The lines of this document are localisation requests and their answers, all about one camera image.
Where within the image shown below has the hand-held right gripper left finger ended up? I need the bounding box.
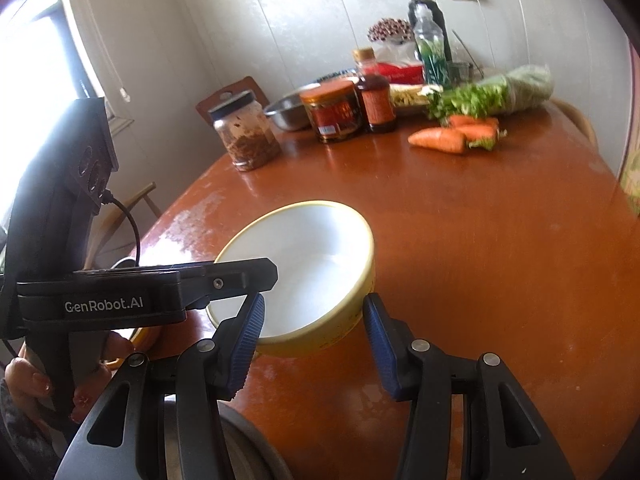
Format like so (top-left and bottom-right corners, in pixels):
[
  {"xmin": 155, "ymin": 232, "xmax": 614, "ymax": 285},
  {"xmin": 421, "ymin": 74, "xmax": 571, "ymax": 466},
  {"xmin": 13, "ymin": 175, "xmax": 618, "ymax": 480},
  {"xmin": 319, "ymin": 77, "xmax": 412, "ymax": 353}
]
[{"xmin": 54, "ymin": 291, "xmax": 267, "ymax": 480}]

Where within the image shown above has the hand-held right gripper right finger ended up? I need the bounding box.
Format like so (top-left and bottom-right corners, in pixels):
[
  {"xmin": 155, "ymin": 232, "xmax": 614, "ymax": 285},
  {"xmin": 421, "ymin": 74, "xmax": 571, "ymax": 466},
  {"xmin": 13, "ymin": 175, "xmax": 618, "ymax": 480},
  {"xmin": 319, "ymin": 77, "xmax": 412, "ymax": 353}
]
[{"xmin": 362, "ymin": 292, "xmax": 576, "ymax": 480}]

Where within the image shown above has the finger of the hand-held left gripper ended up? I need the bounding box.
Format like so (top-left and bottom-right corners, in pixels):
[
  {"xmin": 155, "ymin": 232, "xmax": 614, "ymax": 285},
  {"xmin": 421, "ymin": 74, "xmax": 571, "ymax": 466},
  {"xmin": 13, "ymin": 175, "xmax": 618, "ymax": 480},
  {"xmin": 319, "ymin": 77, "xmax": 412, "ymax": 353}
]
[{"xmin": 172, "ymin": 257, "xmax": 279, "ymax": 311}]

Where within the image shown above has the yellow enamel bowl with handle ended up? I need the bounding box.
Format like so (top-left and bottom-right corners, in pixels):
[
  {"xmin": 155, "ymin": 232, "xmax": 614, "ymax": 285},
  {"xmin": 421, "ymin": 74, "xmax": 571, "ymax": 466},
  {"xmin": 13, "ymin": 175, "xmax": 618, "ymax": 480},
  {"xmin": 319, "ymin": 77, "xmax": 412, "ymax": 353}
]
[{"xmin": 206, "ymin": 200, "xmax": 376, "ymax": 359}]

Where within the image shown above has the yellow shell-shaped plate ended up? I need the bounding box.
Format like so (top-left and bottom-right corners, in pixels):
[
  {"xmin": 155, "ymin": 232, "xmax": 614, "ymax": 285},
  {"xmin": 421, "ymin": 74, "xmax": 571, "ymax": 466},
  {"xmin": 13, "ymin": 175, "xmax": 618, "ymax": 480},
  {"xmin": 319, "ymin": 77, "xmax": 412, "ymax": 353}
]
[{"xmin": 131, "ymin": 327, "xmax": 162, "ymax": 353}]

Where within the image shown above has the round metal pan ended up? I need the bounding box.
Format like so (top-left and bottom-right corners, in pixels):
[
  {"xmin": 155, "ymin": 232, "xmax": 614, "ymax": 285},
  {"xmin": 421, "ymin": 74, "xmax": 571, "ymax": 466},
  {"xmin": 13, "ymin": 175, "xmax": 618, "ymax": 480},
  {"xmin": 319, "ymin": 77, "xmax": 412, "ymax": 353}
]
[{"xmin": 217, "ymin": 402, "xmax": 293, "ymax": 480}]

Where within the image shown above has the person's left forearm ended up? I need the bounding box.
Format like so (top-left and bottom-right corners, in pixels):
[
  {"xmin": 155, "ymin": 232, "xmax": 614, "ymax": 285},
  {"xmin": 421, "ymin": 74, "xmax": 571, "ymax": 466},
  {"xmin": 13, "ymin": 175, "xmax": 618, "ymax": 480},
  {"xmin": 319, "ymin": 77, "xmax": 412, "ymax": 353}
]
[{"xmin": 0, "ymin": 380, "xmax": 68, "ymax": 480}]

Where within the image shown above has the person's left hand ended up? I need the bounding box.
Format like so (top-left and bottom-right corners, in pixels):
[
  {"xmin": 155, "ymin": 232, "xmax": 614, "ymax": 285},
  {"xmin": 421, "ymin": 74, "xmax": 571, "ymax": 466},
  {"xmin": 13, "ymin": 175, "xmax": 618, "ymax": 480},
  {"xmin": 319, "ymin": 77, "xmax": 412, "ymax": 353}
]
[{"xmin": 6, "ymin": 332, "xmax": 136, "ymax": 423}]

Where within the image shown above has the curved-back wooden armchair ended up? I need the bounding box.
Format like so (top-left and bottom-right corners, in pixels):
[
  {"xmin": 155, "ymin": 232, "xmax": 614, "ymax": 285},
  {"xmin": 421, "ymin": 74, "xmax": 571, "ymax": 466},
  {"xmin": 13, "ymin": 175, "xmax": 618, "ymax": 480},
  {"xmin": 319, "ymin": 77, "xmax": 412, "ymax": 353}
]
[{"xmin": 82, "ymin": 181, "xmax": 163, "ymax": 271}]

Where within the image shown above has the black-lidded jar of pickles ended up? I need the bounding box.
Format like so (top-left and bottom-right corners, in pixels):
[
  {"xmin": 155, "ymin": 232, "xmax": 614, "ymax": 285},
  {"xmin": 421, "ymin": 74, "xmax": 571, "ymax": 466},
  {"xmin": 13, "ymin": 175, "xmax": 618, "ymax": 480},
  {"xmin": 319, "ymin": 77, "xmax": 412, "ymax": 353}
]
[{"xmin": 207, "ymin": 89, "xmax": 282, "ymax": 173}]

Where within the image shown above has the window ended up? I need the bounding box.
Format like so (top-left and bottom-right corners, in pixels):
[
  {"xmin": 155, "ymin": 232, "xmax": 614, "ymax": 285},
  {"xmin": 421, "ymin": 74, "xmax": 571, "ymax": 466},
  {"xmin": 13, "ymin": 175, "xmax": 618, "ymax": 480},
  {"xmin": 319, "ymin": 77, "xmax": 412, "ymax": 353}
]
[{"xmin": 0, "ymin": 0, "xmax": 101, "ymax": 241}]

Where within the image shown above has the steel lidded pot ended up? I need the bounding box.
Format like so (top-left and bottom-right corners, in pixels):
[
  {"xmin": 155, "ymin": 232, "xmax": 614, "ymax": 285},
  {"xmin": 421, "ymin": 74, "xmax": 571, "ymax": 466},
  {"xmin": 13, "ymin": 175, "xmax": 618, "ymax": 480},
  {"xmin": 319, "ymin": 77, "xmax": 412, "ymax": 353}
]
[{"xmin": 263, "ymin": 91, "xmax": 313, "ymax": 132}]

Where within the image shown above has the orange-lidded sauce jar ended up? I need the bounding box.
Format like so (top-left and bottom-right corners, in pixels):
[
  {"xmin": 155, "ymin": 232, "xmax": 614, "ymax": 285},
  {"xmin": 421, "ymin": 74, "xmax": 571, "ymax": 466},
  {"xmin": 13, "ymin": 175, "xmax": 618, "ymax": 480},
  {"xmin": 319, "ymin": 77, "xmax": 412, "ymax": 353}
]
[{"xmin": 299, "ymin": 80, "xmax": 365, "ymax": 144}]

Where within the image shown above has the carrot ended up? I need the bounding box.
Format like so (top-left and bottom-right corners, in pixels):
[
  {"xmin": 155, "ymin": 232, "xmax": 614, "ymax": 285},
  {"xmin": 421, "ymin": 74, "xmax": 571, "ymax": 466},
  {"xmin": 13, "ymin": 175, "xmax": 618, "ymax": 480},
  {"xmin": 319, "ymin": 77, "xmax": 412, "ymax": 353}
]
[
  {"xmin": 457, "ymin": 124, "xmax": 502, "ymax": 151},
  {"xmin": 407, "ymin": 127, "xmax": 467, "ymax": 155},
  {"xmin": 447, "ymin": 114, "xmax": 501, "ymax": 131}
]

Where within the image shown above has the brown sauce bottle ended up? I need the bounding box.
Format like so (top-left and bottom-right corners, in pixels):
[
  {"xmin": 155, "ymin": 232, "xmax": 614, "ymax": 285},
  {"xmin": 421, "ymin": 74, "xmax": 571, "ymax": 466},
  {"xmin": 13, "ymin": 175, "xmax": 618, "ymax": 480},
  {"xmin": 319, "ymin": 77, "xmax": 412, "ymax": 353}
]
[{"xmin": 352, "ymin": 47, "xmax": 399, "ymax": 134}]

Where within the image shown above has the tray of pale sliced food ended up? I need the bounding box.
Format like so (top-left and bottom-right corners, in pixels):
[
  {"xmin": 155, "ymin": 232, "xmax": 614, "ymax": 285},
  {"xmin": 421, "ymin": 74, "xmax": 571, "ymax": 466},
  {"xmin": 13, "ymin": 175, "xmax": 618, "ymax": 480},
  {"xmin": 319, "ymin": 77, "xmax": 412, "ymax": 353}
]
[{"xmin": 389, "ymin": 84, "xmax": 443, "ymax": 110}]

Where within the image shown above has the red and white packet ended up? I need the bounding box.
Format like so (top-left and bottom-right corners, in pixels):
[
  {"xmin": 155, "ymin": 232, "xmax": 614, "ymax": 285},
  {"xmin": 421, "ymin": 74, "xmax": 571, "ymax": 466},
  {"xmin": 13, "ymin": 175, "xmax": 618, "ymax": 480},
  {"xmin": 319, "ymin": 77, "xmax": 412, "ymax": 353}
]
[{"xmin": 372, "ymin": 42, "xmax": 426, "ymax": 86}]

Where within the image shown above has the bag of green vegetables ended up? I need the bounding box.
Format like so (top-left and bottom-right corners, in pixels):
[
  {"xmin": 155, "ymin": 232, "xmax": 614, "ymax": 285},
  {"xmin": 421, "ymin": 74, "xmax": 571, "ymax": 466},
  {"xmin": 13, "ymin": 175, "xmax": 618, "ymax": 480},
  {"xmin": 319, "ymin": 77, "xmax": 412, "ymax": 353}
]
[{"xmin": 427, "ymin": 64, "xmax": 555, "ymax": 122}]

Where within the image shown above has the clear plastic bottle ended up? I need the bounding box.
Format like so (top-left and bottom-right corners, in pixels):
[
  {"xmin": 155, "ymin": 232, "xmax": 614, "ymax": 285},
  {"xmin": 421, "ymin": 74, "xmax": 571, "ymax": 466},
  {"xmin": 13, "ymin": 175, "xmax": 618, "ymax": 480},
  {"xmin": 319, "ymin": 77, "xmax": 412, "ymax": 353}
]
[{"xmin": 413, "ymin": 4, "xmax": 448, "ymax": 88}]

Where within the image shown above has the light wooden chair back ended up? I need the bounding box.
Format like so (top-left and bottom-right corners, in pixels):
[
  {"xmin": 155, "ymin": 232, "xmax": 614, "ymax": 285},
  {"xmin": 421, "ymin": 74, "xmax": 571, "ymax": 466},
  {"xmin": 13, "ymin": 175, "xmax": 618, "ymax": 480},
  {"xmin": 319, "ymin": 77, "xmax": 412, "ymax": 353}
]
[{"xmin": 547, "ymin": 99, "xmax": 600, "ymax": 153}]

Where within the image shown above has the black bottle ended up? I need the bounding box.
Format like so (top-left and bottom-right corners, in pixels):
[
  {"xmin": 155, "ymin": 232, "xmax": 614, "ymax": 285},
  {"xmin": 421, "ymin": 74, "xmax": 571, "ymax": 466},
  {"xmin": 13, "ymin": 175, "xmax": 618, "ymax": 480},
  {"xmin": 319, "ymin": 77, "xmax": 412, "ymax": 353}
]
[{"xmin": 407, "ymin": 0, "xmax": 453, "ymax": 68}]

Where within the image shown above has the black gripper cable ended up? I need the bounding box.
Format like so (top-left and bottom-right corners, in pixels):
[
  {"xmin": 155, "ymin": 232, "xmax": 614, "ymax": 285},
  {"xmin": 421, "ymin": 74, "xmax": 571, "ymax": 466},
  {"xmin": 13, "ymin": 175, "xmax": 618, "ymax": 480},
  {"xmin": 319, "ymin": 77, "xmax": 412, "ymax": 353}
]
[{"xmin": 100, "ymin": 189, "xmax": 142, "ymax": 266}]

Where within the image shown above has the white power cable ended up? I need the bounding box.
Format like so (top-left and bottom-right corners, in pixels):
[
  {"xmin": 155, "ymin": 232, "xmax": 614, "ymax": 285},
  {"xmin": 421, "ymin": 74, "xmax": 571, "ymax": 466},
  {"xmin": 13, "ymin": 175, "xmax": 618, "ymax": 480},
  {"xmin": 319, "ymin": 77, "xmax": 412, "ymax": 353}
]
[{"xmin": 471, "ymin": 0, "xmax": 487, "ymax": 68}]

